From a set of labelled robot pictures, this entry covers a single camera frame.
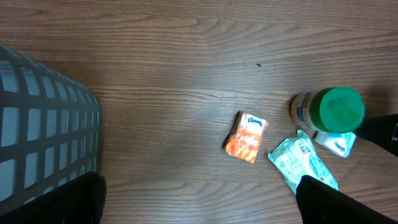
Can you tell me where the green lid jar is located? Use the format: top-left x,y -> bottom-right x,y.
290,86 -> 366,134

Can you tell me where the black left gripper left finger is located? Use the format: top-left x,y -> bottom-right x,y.
1,172 -> 106,224

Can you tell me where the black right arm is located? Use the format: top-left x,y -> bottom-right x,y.
354,114 -> 397,156

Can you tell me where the mint green wipes packet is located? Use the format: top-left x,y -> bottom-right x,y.
268,130 -> 339,194

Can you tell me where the grey mesh basket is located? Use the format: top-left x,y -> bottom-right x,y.
1,45 -> 103,213

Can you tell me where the orange tissue packet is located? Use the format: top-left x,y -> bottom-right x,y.
224,111 -> 269,164

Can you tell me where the teal candy packet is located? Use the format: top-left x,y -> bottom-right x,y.
315,131 -> 356,158

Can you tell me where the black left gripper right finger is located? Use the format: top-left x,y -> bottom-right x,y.
295,175 -> 397,224

